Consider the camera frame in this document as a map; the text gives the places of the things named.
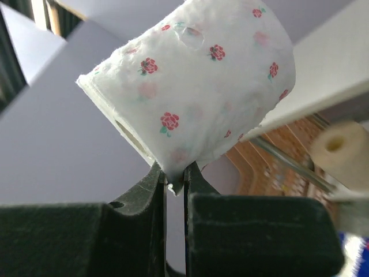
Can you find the brown roll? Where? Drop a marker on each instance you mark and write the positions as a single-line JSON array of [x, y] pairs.
[[342, 151]]

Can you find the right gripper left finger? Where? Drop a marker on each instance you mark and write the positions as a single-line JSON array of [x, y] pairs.
[[136, 246]]

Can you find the blue wrapped paper roll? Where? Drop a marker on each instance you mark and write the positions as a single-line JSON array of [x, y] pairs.
[[355, 249]]

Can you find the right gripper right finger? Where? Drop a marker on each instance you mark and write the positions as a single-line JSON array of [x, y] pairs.
[[194, 182]]

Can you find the white two-tier metal shelf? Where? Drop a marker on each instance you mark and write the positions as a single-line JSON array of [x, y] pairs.
[[331, 87]]

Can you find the white floral roll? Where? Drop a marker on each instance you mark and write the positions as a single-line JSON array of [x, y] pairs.
[[192, 86]]

